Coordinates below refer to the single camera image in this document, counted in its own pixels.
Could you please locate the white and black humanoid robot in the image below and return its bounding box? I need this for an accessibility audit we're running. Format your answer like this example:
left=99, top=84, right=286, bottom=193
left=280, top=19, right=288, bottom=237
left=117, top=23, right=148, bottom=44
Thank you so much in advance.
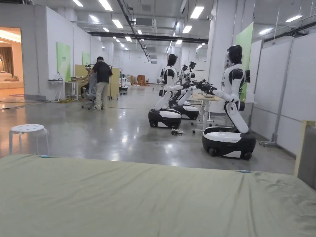
left=170, top=61, right=200, bottom=121
left=194, top=44, right=257, bottom=160
left=148, top=53, right=188, bottom=129

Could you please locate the small white humanoid robot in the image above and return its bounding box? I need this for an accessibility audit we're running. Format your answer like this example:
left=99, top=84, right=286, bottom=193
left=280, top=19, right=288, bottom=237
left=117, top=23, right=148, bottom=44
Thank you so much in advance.
left=119, top=73, right=129, bottom=95

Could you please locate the wooden top white-legged table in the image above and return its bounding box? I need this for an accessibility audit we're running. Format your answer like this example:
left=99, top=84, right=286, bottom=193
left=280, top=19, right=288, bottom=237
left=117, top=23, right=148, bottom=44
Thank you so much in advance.
left=191, top=94, right=224, bottom=134

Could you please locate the office chair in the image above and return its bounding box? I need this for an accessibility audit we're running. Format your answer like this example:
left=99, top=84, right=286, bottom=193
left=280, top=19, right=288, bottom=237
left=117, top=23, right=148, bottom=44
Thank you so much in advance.
left=81, top=74, right=98, bottom=110

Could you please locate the bed with pale green sheet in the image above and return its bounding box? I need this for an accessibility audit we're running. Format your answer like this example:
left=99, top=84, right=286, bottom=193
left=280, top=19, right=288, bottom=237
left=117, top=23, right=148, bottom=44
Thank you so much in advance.
left=0, top=154, right=316, bottom=237

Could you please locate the white desk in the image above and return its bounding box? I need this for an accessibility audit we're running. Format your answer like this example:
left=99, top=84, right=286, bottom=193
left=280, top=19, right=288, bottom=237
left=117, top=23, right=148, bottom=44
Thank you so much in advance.
left=48, top=78, right=89, bottom=102

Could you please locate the white round plastic stool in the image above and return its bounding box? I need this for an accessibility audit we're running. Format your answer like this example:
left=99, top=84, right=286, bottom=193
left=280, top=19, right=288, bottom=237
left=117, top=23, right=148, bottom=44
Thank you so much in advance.
left=9, top=124, right=50, bottom=156

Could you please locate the grey padded headboard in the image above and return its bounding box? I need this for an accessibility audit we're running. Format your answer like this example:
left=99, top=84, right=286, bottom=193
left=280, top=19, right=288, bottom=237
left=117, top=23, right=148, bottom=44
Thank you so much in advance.
left=293, top=120, right=316, bottom=190

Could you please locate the beige sofa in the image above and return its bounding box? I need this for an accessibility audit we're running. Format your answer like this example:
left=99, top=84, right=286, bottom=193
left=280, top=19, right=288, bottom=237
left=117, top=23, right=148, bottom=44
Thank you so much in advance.
left=0, top=71, right=25, bottom=90

